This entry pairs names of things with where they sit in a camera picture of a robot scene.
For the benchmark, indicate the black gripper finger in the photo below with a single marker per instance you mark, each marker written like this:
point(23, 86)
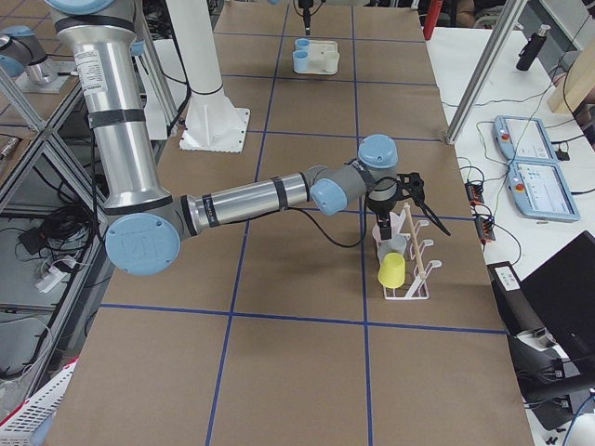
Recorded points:
point(384, 227)

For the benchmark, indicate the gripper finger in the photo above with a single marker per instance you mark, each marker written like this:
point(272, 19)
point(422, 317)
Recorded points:
point(307, 24)

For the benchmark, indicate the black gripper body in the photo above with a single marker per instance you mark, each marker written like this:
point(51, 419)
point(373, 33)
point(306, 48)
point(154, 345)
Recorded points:
point(306, 9)
point(381, 206)

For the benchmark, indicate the pink plastic cup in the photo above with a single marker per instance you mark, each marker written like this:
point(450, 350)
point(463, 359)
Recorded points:
point(375, 228)

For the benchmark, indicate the grey plastic cup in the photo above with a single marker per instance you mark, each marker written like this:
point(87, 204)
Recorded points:
point(397, 244)

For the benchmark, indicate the light blue cup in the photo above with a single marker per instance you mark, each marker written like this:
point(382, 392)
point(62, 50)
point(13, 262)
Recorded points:
point(300, 61)
point(302, 44)

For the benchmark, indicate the yellow plastic cup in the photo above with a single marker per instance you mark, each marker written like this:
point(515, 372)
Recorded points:
point(391, 273)

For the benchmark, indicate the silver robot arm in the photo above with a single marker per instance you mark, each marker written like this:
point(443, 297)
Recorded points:
point(147, 224)

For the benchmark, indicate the pale green cup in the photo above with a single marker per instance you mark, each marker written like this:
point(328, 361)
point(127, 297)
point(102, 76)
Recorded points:
point(331, 60)

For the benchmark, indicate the cream plastic tray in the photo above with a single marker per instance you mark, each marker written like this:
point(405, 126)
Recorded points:
point(316, 54)

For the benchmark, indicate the red cylinder tube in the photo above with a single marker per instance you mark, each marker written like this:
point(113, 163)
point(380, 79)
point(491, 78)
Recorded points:
point(433, 14)

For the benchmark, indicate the upper teach pendant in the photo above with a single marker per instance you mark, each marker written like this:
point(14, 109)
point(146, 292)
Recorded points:
point(521, 137)

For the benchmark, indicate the teach pendant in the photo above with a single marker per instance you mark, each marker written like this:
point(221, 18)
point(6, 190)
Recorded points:
point(521, 137)
point(539, 191)

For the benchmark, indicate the lower teach pendant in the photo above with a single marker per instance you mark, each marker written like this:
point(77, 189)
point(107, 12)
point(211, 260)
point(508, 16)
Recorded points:
point(539, 191)

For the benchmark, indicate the black laptop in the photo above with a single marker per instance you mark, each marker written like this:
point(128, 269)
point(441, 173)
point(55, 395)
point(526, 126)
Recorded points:
point(561, 293)

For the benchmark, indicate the black bottle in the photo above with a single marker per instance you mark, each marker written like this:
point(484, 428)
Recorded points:
point(530, 51)

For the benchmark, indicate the white wire cup rack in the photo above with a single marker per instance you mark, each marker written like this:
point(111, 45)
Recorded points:
point(418, 270)

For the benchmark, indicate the white pedestal column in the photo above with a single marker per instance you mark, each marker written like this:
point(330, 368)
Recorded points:
point(212, 122)

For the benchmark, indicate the aluminium frame post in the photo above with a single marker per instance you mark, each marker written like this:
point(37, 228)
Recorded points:
point(498, 38)

